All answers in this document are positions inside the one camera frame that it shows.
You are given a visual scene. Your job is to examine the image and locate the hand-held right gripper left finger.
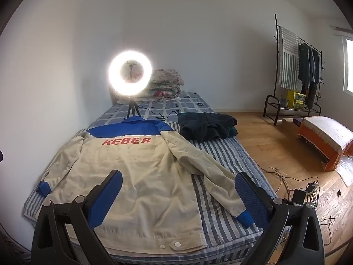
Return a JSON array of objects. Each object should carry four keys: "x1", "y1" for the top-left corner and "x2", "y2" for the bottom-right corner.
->
[{"x1": 30, "y1": 170, "x2": 123, "y2": 265}]

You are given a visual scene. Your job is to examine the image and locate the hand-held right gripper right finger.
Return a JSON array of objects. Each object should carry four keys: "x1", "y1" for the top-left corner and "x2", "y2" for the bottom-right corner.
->
[{"x1": 234, "y1": 172, "x2": 326, "y2": 265}]

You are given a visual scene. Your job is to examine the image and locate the cream and blue jacket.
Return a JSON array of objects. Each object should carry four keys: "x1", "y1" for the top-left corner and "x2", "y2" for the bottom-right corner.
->
[{"x1": 36, "y1": 116, "x2": 254, "y2": 253}]

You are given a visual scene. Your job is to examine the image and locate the dark hanging clothes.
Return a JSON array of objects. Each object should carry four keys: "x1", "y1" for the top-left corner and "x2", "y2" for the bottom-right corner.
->
[{"x1": 298, "y1": 43, "x2": 323, "y2": 109}]

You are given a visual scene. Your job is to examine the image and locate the black metal clothes rack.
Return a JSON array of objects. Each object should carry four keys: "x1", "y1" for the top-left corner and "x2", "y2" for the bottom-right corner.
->
[{"x1": 263, "y1": 14, "x2": 324, "y2": 126}]

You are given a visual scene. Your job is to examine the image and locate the striped bed mattress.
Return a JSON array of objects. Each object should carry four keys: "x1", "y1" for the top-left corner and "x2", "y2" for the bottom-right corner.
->
[{"x1": 23, "y1": 120, "x2": 276, "y2": 263}]

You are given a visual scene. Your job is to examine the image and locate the black device on stand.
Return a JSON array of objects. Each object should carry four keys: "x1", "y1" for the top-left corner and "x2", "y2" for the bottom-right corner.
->
[{"x1": 292, "y1": 189, "x2": 306, "y2": 204}]

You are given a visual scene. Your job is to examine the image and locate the cardboard box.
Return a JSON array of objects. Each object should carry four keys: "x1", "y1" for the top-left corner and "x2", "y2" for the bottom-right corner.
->
[{"x1": 282, "y1": 118, "x2": 304, "y2": 138}]

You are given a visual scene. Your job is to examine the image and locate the dark navy garment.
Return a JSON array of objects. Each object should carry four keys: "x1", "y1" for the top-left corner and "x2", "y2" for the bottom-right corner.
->
[{"x1": 177, "y1": 112, "x2": 238, "y2": 143}]

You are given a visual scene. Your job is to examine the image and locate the black tripod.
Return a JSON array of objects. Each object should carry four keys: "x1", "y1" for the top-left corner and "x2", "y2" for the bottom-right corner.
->
[{"x1": 126, "y1": 99, "x2": 142, "y2": 120}]

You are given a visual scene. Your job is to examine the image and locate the orange cabinet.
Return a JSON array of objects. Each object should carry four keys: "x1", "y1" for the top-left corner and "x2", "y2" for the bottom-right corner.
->
[{"x1": 297, "y1": 127, "x2": 353, "y2": 172}]

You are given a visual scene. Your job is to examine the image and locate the yellow box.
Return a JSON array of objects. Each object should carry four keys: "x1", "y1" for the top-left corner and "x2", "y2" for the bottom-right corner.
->
[{"x1": 287, "y1": 90, "x2": 306, "y2": 109}]

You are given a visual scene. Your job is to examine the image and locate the blue checked bed sheet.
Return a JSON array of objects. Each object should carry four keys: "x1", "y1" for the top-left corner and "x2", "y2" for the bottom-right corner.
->
[{"x1": 91, "y1": 91, "x2": 218, "y2": 133}]

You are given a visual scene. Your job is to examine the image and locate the folded floral quilt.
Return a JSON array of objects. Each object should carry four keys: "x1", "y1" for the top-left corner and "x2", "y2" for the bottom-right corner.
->
[{"x1": 142, "y1": 69, "x2": 185, "y2": 98}]

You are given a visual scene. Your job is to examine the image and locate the striped hanging towel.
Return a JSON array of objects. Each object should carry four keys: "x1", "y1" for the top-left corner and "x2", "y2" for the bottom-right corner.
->
[{"x1": 278, "y1": 26, "x2": 300, "y2": 90}]

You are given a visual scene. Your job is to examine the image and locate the window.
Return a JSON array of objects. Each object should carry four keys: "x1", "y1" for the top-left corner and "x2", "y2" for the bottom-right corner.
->
[{"x1": 331, "y1": 26, "x2": 353, "y2": 93}]

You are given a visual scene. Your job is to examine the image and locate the tangle of floor cables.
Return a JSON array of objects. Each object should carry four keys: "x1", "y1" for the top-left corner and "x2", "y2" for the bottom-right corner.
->
[{"x1": 265, "y1": 167, "x2": 337, "y2": 246}]

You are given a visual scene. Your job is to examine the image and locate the black ring light cable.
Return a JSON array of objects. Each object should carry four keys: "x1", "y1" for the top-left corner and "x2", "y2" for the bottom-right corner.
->
[{"x1": 138, "y1": 106, "x2": 180, "y2": 122}]

